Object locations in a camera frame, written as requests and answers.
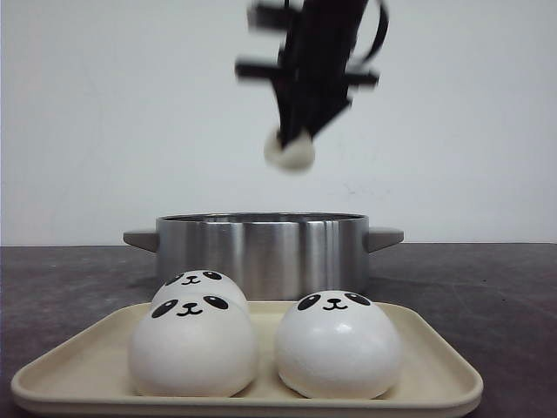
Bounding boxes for cream rectangular plastic tray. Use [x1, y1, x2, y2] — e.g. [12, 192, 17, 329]
[11, 301, 483, 417]

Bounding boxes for stainless steel steamer pot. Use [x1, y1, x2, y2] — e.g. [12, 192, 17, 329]
[123, 212, 404, 300]

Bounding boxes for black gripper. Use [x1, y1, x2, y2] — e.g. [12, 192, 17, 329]
[235, 1, 378, 146]

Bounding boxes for cream panda bun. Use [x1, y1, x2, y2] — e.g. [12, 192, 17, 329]
[264, 127, 315, 173]

